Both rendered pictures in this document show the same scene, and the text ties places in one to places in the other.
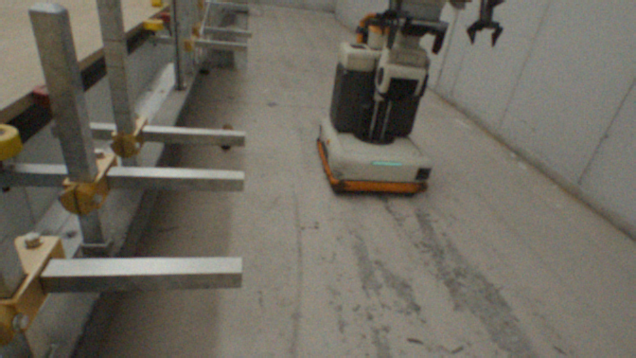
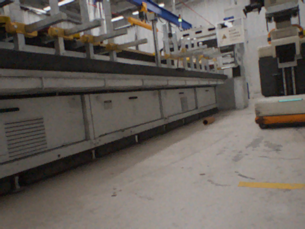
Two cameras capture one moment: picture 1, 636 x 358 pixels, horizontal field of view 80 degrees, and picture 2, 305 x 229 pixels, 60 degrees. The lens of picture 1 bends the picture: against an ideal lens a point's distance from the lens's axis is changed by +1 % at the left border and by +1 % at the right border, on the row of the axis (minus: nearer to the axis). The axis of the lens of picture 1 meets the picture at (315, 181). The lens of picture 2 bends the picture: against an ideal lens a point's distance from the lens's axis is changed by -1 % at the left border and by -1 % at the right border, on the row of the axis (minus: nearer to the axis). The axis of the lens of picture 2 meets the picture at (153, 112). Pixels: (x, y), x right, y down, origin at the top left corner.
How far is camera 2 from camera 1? 138 cm
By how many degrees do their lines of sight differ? 47
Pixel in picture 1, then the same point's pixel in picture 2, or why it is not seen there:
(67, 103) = (83, 13)
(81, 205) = (84, 38)
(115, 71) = (107, 24)
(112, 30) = (106, 12)
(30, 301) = (60, 31)
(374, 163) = (280, 101)
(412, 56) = (286, 31)
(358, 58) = (264, 49)
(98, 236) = (89, 53)
